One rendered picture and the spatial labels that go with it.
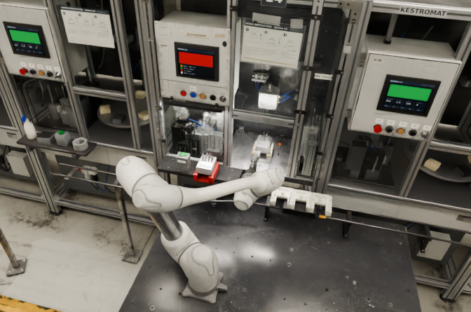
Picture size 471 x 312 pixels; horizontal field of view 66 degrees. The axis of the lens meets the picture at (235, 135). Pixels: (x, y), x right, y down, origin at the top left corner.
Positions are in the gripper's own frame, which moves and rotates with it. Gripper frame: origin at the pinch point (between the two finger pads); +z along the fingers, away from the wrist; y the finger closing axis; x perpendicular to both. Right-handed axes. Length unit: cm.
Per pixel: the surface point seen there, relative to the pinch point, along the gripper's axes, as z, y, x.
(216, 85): 12.0, 35.0, 27.9
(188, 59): 10, 50, 44
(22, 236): -16, -115, 186
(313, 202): -2.2, -26.9, -37.2
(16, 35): 9, 51, 150
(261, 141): 30.8, -12.1, 1.8
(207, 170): -4.6, -14.9, 28.7
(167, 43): 12, 56, 56
